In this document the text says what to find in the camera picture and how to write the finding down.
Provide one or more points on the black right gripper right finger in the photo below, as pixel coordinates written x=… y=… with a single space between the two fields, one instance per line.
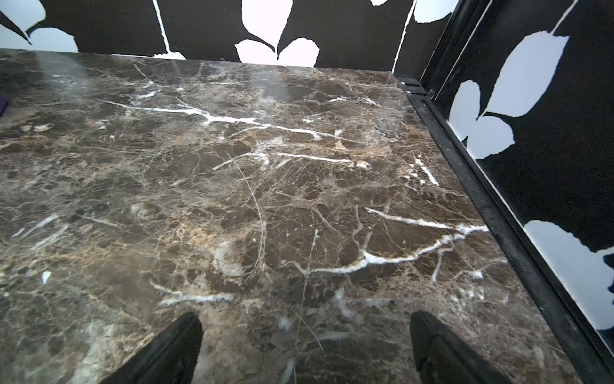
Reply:
x=441 y=357

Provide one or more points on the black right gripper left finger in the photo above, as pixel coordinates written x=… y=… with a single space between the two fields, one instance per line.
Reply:
x=171 y=357

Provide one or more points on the black aluminium frame rail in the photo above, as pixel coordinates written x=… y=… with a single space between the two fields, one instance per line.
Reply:
x=581 y=343

